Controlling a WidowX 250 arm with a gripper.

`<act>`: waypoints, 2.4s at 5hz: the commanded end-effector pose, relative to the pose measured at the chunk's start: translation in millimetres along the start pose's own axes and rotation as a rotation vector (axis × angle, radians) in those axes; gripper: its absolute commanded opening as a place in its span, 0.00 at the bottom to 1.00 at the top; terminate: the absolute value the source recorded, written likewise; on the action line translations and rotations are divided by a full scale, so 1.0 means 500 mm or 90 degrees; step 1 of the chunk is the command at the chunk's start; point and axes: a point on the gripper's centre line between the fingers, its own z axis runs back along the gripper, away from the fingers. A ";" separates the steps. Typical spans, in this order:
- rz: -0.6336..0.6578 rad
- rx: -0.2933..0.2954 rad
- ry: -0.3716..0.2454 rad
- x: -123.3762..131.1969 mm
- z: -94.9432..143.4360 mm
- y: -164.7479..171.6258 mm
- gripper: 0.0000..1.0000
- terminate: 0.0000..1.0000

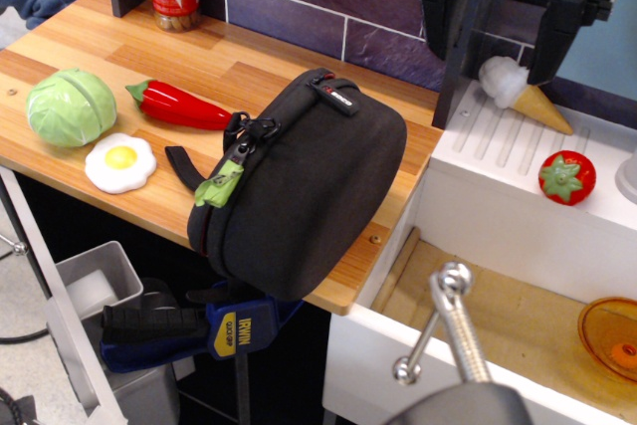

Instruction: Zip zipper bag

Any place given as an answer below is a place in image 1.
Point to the black zipper bag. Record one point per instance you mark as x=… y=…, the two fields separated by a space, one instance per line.
x=318 y=162

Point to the green taped zipper pull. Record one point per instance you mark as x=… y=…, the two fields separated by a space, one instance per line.
x=216 y=190

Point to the toy ice cream cone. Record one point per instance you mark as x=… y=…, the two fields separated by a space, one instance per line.
x=506 y=83

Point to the red toy tomato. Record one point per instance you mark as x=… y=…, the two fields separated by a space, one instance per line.
x=567 y=177

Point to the grey knob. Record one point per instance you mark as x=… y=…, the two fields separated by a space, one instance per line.
x=626 y=178

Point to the white toy sink unit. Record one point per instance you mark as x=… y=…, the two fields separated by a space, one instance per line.
x=536 y=265

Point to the orange plastic bowl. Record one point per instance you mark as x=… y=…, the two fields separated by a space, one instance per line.
x=607 y=331

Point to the red toy chili pepper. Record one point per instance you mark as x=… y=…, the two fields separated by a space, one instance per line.
x=165 y=102

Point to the toy fried egg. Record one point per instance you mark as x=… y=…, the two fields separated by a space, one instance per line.
x=120 y=163

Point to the blue Irwin bar clamp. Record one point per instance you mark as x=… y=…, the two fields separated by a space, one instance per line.
x=229 y=320

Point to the green toy cabbage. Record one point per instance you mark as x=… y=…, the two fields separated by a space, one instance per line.
x=71 y=108

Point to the grey plastic bin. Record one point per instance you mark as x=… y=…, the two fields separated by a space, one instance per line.
x=81 y=287

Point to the dark shelf post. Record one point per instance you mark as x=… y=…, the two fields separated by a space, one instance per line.
x=464 y=55

